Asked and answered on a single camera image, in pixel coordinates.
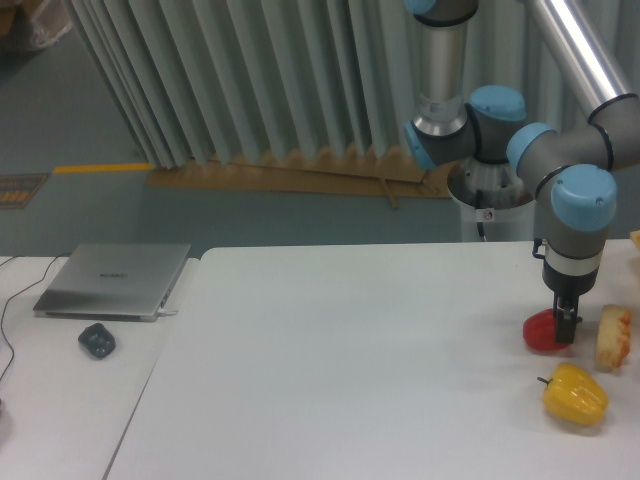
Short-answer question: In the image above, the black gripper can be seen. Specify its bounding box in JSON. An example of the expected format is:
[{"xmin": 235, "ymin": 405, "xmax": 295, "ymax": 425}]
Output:
[{"xmin": 542, "ymin": 261, "xmax": 599, "ymax": 344}]

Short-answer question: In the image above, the red bell pepper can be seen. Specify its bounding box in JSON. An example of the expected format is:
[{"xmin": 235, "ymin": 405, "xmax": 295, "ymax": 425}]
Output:
[{"xmin": 522, "ymin": 308, "xmax": 569, "ymax": 354}]

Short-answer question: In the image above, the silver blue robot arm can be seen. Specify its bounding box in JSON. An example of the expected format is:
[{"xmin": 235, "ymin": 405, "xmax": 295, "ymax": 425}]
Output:
[{"xmin": 404, "ymin": 1, "xmax": 639, "ymax": 345}]

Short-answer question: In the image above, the wooden basket corner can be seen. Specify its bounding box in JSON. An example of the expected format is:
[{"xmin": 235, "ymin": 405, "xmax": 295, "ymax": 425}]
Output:
[{"xmin": 629, "ymin": 230, "xmax": 640, "ymax": 252}]

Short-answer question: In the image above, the yellow bell pepper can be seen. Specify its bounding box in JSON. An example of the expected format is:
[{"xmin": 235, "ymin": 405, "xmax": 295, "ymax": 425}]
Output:
[{"xmin": 537, "ymin": 362, "xmax": 609, "ymax": 426}]

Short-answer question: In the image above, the brown cardboard sheet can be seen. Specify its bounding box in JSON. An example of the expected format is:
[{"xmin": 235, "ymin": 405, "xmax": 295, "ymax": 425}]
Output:
[{"xmin": 146, "ymin": 147, "xmax": 453, "ymax": 209}]

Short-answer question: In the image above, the pale green folding curtain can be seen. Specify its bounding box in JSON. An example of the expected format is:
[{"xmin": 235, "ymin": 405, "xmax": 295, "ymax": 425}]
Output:
[{"xmin": 64, "ymin": 0, "xmax": 640, "ymax": 168}]

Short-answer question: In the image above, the silver closed laptop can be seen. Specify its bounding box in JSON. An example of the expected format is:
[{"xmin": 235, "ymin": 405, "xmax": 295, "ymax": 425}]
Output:
[{"xmin": 33, "ymin": 243, "xmax": 190, "ymax": 321}]

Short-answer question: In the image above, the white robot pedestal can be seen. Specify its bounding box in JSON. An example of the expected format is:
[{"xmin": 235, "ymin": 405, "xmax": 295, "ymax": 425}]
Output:
[{"xmin": 447, "ymin": 157, "xmax": 535, "ymax": 242}]

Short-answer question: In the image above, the black laptop cable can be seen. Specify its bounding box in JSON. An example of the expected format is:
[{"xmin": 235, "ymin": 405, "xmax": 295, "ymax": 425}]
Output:
[{"xmin": 0, "ymin": 253, "xmax": 72, "ymax": 386}]

